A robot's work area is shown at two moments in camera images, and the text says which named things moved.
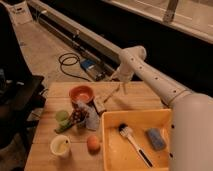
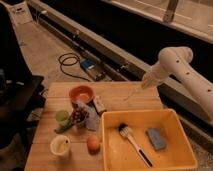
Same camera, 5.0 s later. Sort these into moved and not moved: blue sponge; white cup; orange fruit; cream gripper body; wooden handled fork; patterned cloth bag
Moved: cream gripper body; wooden handled fork
Not moved: orange fruit; blue sponge; white cup; patterned cloth bag
